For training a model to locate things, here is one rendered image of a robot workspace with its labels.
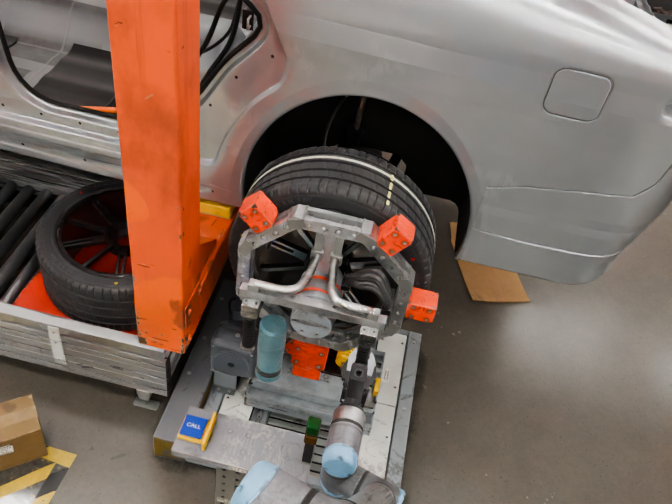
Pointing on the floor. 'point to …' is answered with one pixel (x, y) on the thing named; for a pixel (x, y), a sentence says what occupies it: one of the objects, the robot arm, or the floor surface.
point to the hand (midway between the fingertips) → (363, 352)
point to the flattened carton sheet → (489, 280)
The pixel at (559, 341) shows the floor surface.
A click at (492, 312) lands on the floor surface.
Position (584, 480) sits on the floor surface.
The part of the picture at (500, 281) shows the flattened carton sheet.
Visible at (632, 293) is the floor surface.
